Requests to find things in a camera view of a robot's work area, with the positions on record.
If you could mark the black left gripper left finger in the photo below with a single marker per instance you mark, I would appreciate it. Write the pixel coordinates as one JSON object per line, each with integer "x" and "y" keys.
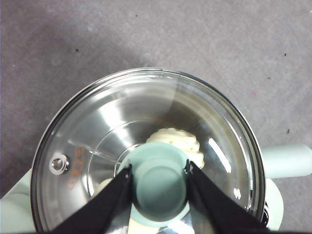
{"x": 102, "y": 207}

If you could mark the mint green griddle cover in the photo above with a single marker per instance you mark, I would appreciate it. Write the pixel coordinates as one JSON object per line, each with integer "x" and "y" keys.
{"x": 12, "y": 214}

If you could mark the plain white steamed bun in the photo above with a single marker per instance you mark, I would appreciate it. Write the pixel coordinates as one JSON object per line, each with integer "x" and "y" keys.
{"x": 103, "y": 186}

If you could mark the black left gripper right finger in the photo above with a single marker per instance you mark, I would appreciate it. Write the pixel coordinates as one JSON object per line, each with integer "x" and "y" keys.
{"x": 214, "y": 207}

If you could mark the glass lid with green knob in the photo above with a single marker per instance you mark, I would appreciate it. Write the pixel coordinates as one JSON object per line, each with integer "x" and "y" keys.
{"x": 158, "y": 182}

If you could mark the pleated white bun green flecks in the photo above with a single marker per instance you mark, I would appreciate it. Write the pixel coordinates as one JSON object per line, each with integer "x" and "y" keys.
{"x": 175, "y": 139}

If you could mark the mint green breakfast machine base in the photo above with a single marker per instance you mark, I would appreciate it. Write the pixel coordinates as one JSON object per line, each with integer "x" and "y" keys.
{"x": 17, "y": 185}

